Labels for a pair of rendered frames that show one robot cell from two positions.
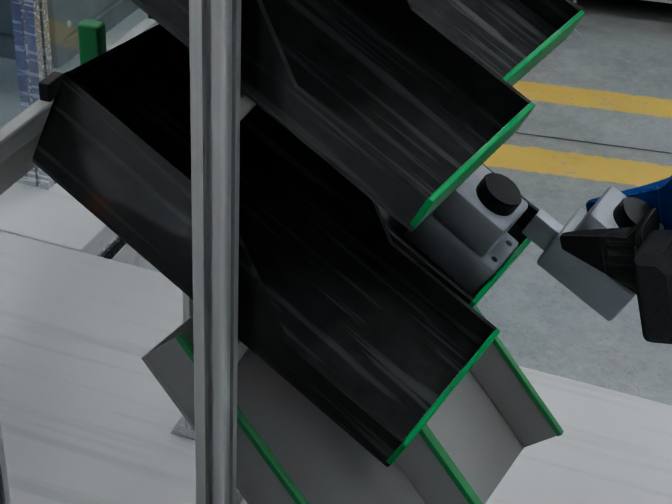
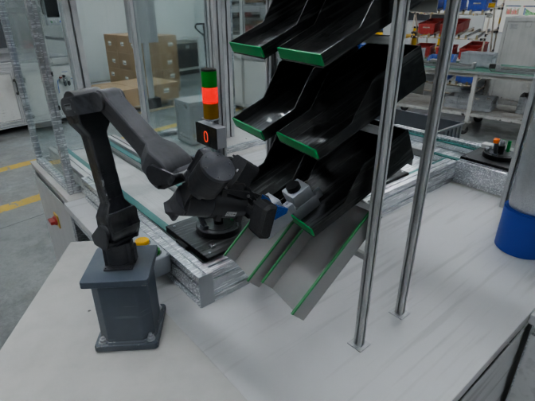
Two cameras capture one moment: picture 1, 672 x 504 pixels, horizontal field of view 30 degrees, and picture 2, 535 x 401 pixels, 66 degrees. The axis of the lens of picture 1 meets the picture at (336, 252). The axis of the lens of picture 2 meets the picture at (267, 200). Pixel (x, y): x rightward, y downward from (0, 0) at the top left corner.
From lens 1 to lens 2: 134 cm
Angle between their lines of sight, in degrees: 99
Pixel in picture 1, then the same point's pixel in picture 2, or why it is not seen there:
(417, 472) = (277, 254)
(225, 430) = not seen: hidden behind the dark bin
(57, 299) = (488, 300)
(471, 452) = (296, 292)
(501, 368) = (314, 288)
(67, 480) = (380, 281)
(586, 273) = not seen: hidden behind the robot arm
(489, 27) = (315, 139)
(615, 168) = not seen: outside the picture
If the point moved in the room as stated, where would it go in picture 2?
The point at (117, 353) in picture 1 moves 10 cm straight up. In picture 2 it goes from (448, 305) to (455, 275)
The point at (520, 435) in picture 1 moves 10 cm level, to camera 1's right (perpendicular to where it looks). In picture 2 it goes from (303, 314) to (280, 344)
